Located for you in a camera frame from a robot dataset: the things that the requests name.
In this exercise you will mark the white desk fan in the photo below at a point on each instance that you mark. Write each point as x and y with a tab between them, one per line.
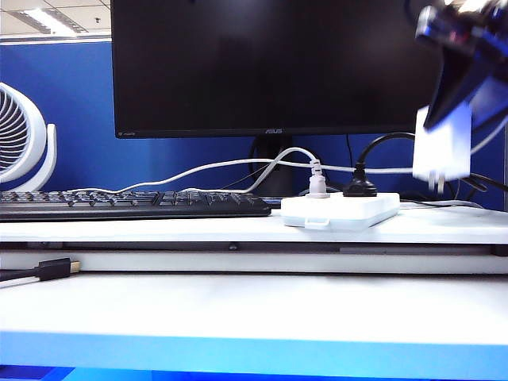
35	131

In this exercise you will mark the black keyboard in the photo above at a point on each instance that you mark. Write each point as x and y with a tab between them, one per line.
79	210

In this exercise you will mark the black ASUS monitor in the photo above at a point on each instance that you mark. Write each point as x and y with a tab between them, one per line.
238	71

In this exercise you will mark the white charger block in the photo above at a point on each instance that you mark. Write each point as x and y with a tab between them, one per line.
440	151

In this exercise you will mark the white power strip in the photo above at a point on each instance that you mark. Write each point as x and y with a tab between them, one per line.
341	212

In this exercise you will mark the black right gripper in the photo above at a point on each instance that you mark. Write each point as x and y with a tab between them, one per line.
468	28

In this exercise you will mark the ceiling light panel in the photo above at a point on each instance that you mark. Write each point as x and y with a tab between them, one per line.
43	20

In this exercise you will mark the blue office partition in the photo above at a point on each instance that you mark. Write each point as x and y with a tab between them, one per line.
79	99

